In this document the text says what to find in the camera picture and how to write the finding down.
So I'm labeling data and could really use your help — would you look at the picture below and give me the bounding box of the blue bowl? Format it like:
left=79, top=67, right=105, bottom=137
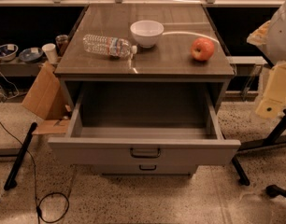
left=19, top=48, right=43, bottom=63
left=0, top=44, right=18, bottom=62

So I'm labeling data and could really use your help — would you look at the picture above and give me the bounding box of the black stand leg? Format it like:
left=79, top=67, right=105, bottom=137
left=4, top=122, right=37, bottom=190
left=232, top=109, right=286, bottom=186

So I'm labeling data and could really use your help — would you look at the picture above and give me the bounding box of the brown cardboard box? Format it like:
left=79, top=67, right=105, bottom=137
left=22, top=62, right=71, bottom=135

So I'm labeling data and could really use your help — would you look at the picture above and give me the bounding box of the grey drawer cabinet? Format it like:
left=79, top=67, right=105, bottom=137
left=55, top=3, right=235, bottom=108

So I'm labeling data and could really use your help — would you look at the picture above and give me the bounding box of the black floor cable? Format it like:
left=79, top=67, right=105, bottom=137
left=0, top=112, right=71, bottom=224

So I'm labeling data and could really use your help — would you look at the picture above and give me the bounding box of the open top drawer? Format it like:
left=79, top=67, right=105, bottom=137
left=49, top=82, right=240, bottom=169

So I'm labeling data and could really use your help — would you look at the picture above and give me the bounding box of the blue bowl left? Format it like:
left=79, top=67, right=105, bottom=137
left=0, top=44, right=18, bottom=62

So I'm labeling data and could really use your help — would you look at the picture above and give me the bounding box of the red apple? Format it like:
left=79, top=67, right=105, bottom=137
left=191, top=37, right=215, bottom=62

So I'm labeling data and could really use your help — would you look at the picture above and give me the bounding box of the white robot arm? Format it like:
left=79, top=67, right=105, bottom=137
left=247, top=1, right=286, bottom=119

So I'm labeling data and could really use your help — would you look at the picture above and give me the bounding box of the lower drawer front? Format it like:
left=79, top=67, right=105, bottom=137
left=93, top=164, right=197, bottom=175

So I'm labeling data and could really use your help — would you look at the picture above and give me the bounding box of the black caster foot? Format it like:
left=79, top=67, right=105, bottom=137
left=265, top=185, right=286, bottom=198

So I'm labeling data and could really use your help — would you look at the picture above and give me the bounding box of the blue bowl right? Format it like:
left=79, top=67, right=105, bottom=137
left=19, top=48, right=43, bottom=63

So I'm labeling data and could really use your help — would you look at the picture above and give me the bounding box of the black stand leg right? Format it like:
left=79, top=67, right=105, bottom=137
left=232, top=109, right=286, bottom=186

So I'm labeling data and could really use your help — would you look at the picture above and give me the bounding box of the glass jar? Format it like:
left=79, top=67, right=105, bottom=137
left=55, top=35, right=69, bottom=56

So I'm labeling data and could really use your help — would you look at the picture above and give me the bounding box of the black stand leg left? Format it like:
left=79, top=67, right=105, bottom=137
left=4, top=122, right=37, bottom=190

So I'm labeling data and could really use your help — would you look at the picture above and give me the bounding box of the white bowl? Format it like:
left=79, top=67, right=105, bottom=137
left=130, top=21, right=164, bottom=48

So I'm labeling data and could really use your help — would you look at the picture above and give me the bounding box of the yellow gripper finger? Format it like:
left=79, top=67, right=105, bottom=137
left=255, top=62, right=286, bottom=119

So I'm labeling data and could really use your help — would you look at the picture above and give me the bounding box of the white paper cup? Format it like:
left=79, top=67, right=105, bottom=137
left=42, top=43, right=58, bottom=63

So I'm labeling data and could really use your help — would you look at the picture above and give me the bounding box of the clear plastic water bottle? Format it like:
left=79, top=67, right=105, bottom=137
left=82, top=34, right=137, bottom=59

